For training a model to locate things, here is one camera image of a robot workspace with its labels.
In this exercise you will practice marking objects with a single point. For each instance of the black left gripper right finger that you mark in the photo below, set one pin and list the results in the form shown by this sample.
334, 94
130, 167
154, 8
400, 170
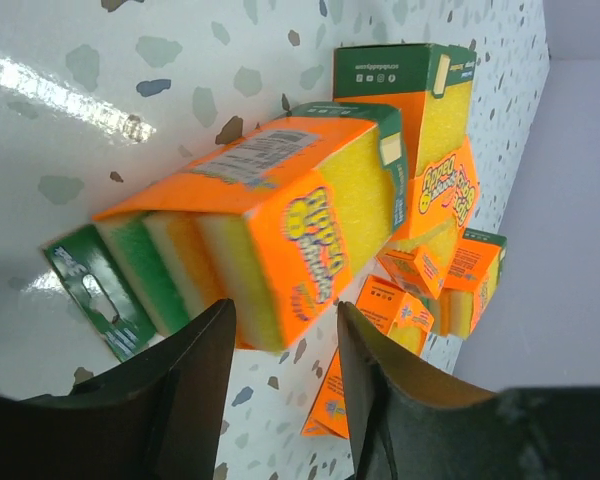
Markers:
408, 419

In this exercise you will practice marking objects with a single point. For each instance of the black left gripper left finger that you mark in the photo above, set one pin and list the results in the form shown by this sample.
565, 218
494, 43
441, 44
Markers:
157, 415

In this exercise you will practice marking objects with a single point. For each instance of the orange round sponge box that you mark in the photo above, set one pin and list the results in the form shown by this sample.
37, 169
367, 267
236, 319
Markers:
395, 313
423, 270

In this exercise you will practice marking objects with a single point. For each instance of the multicolour sponge pack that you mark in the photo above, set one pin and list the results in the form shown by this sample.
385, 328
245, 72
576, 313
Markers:
279, 221
431, 85
470, 284

